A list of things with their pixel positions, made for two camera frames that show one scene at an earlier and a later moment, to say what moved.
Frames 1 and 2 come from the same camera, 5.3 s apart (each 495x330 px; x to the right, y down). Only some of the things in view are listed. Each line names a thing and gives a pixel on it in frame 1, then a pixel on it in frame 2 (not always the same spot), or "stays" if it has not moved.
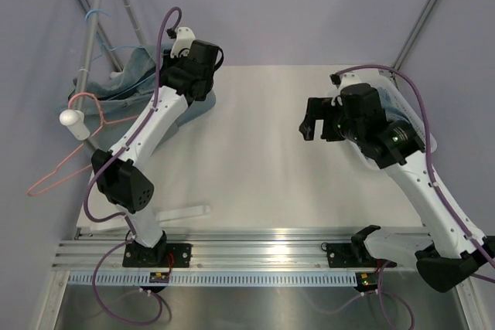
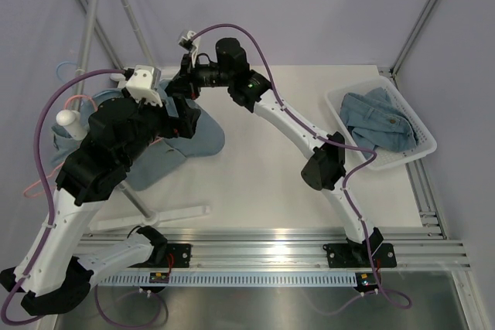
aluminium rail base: [103, 249] stays
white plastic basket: [427, 139] stays
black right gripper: [321, 109] -> [186, 80]
